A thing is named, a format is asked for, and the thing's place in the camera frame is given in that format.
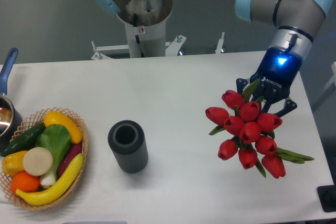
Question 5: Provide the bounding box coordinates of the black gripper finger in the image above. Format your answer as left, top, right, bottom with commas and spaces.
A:
236, 78, 250, 93
275, 97, 297, 118

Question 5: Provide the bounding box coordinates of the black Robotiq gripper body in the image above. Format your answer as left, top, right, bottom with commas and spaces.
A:
250, 47, 303, 103

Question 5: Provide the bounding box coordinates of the red tulip bouquet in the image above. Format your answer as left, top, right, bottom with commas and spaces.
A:
205, 79, 314, 179

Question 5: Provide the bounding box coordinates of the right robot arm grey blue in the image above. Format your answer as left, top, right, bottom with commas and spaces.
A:
235, 0, 333, 104

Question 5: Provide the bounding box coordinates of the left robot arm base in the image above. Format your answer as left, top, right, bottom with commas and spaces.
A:
94, 0, 173, 58

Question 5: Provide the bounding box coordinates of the dark grey ribbed vase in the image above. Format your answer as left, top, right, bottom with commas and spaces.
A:
108, 120, 149, 174

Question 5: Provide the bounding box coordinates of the black device at edge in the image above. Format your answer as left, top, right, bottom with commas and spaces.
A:
317, 185, 335, 212

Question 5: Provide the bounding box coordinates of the purple sweet potato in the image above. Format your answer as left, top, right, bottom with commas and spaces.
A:
57, 143, 82, 178

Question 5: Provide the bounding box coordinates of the yellow squash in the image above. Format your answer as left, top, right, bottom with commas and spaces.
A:
43, 111, 82, 144

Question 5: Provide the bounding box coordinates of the green bok choy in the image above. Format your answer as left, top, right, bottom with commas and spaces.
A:
35, 124, 71, 189

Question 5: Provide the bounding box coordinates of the woven wicker basket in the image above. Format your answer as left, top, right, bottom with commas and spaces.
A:
1, 107, 89, 210

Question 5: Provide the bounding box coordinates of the beige round disc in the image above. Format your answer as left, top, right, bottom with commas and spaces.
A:
23, 147, 53, 176

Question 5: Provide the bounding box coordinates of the green cucumber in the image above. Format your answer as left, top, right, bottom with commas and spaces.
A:
1, 123, 46, 157

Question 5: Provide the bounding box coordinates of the yellow banana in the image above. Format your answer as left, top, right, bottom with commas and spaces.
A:
16, 153, 84, 206

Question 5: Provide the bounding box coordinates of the orange fruit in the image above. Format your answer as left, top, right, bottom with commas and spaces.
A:
10, 172, 40, 195

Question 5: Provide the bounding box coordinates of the yellow bell pepper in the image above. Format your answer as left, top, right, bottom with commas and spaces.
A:
2, 151, 28, 176

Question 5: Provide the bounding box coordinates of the white metal mounting frame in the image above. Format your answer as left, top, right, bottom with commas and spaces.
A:
91, 32, 226, 60

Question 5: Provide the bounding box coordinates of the blue handled saucepan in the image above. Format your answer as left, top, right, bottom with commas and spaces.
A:
1, 48, 22, 151

